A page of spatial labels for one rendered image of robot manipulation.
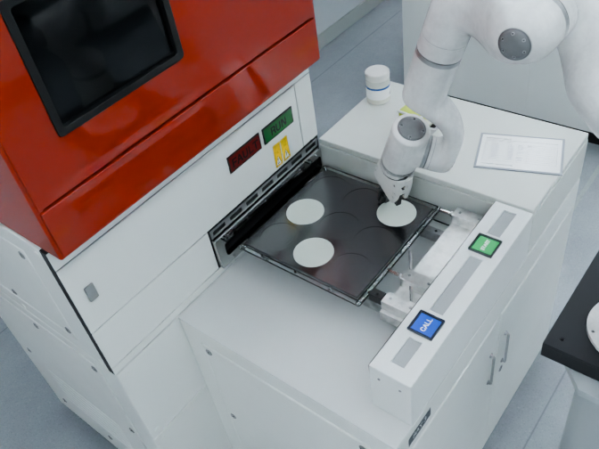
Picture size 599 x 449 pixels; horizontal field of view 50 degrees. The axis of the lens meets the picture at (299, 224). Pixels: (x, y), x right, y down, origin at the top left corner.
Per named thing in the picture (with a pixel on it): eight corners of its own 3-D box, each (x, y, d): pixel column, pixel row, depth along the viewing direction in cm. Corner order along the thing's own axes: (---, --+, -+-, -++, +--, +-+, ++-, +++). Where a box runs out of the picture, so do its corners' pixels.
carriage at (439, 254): (380, 319, 145) (379, 311, 143) (456, 223, 164) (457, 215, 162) (410, 334, 141) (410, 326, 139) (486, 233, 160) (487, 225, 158)
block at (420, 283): (399, 285, 148) (399, 277, 146) (407, 276, 150) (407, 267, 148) (430, 299, 144) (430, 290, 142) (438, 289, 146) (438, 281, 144)
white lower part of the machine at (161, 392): (67, 413, 239) (-40, 264, 184) (216, 273, 282) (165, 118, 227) (201, 524, 203) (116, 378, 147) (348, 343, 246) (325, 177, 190)
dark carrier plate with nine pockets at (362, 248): (244, 244, 163) (243, 242, 162) (324, 169, 181) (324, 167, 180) (356, 298, 145) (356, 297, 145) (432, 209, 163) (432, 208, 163)
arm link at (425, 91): (500, 51, 124) (452, 157, 148) (420, 29, 125) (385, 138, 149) (497, 79, 118) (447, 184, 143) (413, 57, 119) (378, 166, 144)
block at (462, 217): (450, 223, 161) (451, 214, 159) (457, 215, 162) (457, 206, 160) (480, 233, 156) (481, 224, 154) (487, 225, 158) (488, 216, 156)
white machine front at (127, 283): (109, 371, 149) (38, 250, 122) (317, 175, 191) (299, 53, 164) (117, 377, 147) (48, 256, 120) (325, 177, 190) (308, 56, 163)
